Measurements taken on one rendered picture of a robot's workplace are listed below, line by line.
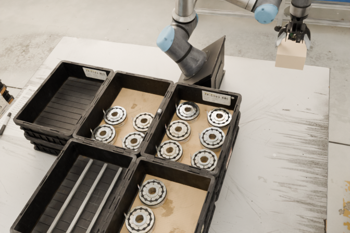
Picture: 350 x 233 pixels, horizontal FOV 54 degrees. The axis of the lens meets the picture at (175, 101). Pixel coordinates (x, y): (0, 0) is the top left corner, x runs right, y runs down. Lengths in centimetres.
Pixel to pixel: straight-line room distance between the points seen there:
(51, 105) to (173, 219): 82
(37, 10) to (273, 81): 296
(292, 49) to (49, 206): 118
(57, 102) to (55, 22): 220
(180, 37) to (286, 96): 59
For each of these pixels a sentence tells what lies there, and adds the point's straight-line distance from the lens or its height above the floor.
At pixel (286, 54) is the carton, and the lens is 157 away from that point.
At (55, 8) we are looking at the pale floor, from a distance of 411.
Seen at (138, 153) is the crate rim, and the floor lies 93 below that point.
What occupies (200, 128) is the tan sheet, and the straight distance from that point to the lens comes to 147.
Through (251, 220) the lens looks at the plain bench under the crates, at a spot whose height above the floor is 70.
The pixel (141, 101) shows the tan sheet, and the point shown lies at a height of 83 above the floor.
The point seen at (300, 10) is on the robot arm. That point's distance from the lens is 146.
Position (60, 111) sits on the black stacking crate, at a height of 83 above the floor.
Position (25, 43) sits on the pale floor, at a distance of 373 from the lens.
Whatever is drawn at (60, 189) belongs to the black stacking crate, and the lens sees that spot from 145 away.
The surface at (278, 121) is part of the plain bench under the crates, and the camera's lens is 168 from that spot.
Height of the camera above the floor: 201
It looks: 48 degrees down
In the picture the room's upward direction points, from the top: 9 degrees counter-clockwise
